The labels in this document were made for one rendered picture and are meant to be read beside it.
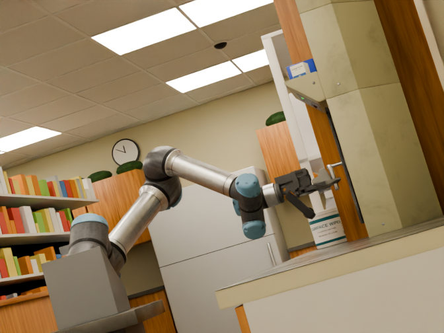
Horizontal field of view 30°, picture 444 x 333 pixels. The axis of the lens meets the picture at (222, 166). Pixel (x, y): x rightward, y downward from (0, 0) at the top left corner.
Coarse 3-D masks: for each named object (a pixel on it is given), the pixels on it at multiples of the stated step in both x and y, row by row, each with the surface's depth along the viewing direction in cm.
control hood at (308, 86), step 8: (296, 80) 273; (304, 80) 273; (312, 80) 272; (288, 88) 280; (296, 88) 273; (304, 88) 273; (312, 88) 272; (320, 88) 272; (296, 96) 297; (304, 96) 280; (312, 96) 272; (320, 96) 271; (320, 104) 280
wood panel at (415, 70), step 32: (288, 0) 313; (384, 0) 306; (288, 32) 312; (384, 32) 305; (416, 32) 303; (416, 64) 302; (416, 96) 302; (320, 128) 308; (416, 128) 301; (352, 224) 303
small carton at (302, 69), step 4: (300, 64) 282; (304, 64) 282; (292, 68) 283; (296, 68) 282; (300, 68) 282; (304, 68) 281; (308, 68) 285; (292, 72) 283; (296, 72) 282; (300, 72) 282; (304, 72) 281; (308, 72) 283; (296, 76) 282; (300, 76) 282
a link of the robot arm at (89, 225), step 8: (80, 216) 256; (88, 216) 255; (96, 216) 256; (72, 224) 257; (80, 224) 253; (88, 224) 252; (96, 224) 254; (104, 224) 257; (72, 232) 253; (80, 232) 250; (88, 232) 250; (96, 232) 251; (104, 232) 254; (72, 240) 250; (104, 240) 251
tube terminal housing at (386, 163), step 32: (320, 32) 273; (352, 32) 274; (320, 64) 272; (352, 64) 270; (384, 64) 278; (352, 96) 269; (384, 96) 274; (352, 128) 269; (384, 128) 271; (352, 160) 268; (384, 160) 267; (416, 160) 275; (384, 192) 265; (416, 192) 271; (384, 224) 265
